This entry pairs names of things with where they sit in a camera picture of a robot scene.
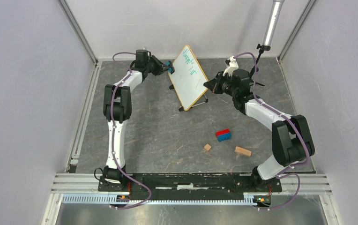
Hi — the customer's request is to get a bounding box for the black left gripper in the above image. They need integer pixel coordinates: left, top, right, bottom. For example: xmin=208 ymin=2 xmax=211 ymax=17
xmin=145 ymin=55 xmax=170 ymax=77

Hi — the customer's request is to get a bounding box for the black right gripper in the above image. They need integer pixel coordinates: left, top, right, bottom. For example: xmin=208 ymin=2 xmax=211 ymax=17
xmin=204 ymin=71 xmax=237 ymax=98

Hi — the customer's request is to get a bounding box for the blue whiteboard eraser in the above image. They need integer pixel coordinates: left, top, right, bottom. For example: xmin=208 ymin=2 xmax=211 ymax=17
xmin=165 ymin=60 xmax=175 ymax=74

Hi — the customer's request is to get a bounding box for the small wood-framed whiteboard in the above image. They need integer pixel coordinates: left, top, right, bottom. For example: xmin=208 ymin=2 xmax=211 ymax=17
xmin=168 ymin=45 xmax=208 ymax=111

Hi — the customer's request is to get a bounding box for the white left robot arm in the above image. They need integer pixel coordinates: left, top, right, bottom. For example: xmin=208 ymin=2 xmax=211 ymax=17
xmin=103 ymin=49 xmax=175 ymax=191

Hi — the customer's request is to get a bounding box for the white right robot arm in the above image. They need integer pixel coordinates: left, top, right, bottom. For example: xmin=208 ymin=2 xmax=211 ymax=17
xmin=203 ymin=69 xmax=315 ymax=191

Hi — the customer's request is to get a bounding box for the red and blue toy brick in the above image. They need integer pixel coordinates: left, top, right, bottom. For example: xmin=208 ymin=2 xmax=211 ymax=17
xmin=216 ymin=129 xmax=232 ymax=142

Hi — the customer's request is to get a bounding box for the small wooden cube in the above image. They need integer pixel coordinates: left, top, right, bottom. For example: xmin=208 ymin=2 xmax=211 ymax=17
xmin=203 ymin=144 xmax=212 ymax=152

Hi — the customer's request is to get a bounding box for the black tripod stand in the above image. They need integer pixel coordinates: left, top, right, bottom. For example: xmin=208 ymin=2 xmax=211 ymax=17
xmin=250 ymin=44 xmax=271 ymax=82

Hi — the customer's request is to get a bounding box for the long wooden block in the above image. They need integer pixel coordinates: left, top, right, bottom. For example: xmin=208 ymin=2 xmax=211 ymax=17
xmin=235 ymin=146 xmax=252 ymax=157

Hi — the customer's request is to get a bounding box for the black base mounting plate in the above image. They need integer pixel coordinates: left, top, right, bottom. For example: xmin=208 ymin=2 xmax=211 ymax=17
xmin=98 ymin=172 xmax=282 ymax=201

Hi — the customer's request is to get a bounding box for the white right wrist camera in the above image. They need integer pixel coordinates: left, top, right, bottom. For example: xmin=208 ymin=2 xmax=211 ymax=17
xmin=223 ymin=56 xmax=239 ymax=77

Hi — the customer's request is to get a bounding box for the slotted cable duct rail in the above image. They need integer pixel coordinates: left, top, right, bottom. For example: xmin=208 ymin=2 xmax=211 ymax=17
xmin=61 ymin=194 xmax=273 ymax=206

